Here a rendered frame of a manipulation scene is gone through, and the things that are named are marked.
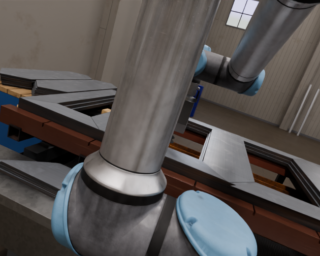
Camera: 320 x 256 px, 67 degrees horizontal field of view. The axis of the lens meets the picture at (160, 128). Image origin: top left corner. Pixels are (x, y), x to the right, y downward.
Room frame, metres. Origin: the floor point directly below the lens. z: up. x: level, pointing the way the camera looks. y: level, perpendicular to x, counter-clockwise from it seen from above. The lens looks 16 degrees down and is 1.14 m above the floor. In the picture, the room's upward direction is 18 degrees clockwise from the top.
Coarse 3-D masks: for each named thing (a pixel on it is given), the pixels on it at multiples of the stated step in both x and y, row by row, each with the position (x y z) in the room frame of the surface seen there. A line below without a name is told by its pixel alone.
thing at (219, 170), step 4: (208, 164) 0.77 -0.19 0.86; (212, 168) 0.74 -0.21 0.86; (216, 168) 0.75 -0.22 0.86; (220, 168) 0.76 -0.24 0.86; (216, 172) 0.72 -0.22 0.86; (220, 172) 0.73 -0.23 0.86; (224, 172) 0.74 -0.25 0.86; (228, 172) 0.75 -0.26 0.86; (224, 176) 0.70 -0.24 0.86; (228, 176) 0.71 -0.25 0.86; (232, 176) 0.73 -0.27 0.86; (236, 176) 0.74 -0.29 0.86; (240, 176) 0.75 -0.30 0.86; (236, 180) 0.70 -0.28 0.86; (240, 180) 0.71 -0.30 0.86; (244, 180) 0.72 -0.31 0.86; (248, 180) 0.74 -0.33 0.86
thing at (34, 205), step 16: (16, 160) 0.72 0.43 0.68; (32, 160) 0.75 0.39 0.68; (0, 176) 0.61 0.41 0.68; (0, 192) 0.55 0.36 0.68; (16, 192) 0.57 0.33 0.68; (32, 192) 0.59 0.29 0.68; (16, 208) 0.53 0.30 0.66; (32, 208) 0.53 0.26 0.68; (48, 208) 0.55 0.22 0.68; (48, 224) 0.51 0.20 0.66
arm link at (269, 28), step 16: (272, 0) 0.38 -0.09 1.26; (288, 0) 0.35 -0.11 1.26; (304, 0) 0.34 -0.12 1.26; (256, 16) 0.43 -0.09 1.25; (272, 16) 0.40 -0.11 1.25; (288, 16) 0.38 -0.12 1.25; (304, 16) 0.39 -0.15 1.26; (256, 32) 0.44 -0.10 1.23; (272, 32) 0.42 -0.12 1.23; (288, 32) 0.42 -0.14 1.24; (240, 48) 0.51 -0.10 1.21; (256, 48) 0.47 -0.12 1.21; (272, 48) 0.46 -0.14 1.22; (224, 64) 0.62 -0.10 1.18; (240, 64) 0.53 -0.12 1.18; (256, 64) 0.51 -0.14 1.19; (224, 80) 0.62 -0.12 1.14; (240, 80) 0.58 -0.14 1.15; (256, 80) 0.60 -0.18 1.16
